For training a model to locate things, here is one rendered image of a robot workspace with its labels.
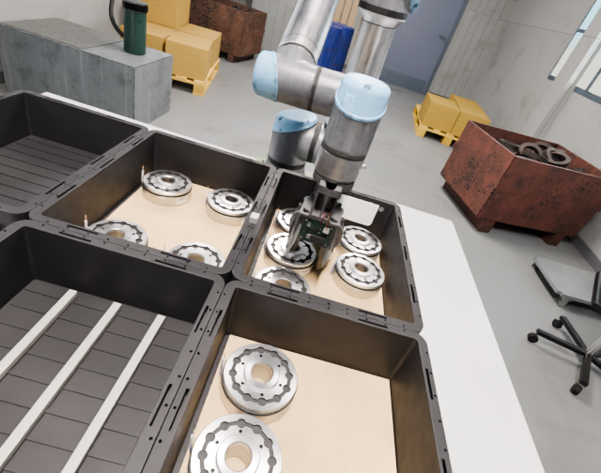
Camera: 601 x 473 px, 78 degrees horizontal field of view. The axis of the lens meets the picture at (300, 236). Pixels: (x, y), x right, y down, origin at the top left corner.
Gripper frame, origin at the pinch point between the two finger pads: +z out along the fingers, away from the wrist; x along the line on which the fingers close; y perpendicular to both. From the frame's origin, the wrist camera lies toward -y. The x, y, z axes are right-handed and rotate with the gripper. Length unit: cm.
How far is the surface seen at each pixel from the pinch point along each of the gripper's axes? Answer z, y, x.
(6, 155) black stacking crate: 2, -1, -67
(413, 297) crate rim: -7.7, 10.7, 19.0
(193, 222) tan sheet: 2.0, -0.9, -24.3
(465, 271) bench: 15, -41, 48
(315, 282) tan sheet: 2.0, 3.7, 3.5
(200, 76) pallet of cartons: 66, -315, -163
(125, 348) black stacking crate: 2.2, 30.7, -19.2
